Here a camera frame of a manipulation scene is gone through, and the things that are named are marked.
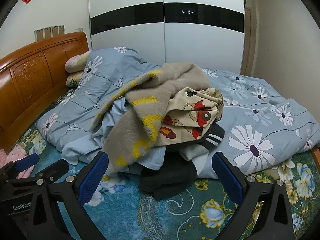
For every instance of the blue floral duvet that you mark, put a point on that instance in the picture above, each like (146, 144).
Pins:
(250, 105)

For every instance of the white wardrobe with black stripe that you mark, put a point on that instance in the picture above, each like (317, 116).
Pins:
(200, 42)

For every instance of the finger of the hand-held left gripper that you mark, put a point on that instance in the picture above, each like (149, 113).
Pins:
(27, 161)
(56, 168)

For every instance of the pale mint garment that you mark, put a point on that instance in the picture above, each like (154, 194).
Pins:
(195, 155)

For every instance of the light blue garment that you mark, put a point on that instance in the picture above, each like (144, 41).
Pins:
(112, 112)

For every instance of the grey fuzzy sweater yellow pattern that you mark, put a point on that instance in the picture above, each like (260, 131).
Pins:
(125, 130)

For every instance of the wooden headboard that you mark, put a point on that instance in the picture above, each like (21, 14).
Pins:
(32, 80)

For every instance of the pink floral pillow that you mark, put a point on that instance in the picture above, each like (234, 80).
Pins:
(73, 63)

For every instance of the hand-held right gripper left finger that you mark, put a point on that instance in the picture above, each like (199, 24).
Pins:
(92, 177)

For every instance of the beige cartoon print cloth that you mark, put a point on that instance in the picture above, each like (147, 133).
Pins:
(190, 120)

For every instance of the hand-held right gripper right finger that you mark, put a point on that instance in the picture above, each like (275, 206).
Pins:
(227, 177)

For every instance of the pink cloth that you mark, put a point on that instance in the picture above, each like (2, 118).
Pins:
(15, 155)

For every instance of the beige wall switch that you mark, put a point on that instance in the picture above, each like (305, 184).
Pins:
(38, 34)
(54, 30)
(61, 29)
(47, 32)

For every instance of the yellow floral pillow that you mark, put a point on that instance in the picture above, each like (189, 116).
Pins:
(72, 80)

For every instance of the green floral bed sheet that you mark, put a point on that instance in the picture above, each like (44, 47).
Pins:
(150, 217)

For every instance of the dark grey garment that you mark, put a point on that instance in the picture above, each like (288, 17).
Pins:
(165, 180)

